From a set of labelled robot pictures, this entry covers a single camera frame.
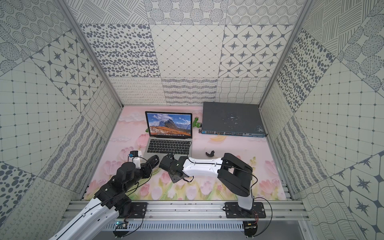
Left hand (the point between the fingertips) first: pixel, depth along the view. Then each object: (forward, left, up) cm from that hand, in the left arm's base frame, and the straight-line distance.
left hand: (150, 160), depth 80 cm
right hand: (-3, -16, -9) cm, 19 cm away
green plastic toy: (+32, -24, -8) cm, 41 cm away
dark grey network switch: (+36, -51, -7) cm, 63 cm away
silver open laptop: (+22, -6, -5) cm, 24 cm away
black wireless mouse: (0, -2, -2) cm, 3 cm away
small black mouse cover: (+10, -35, -11) cm, 38 cm away
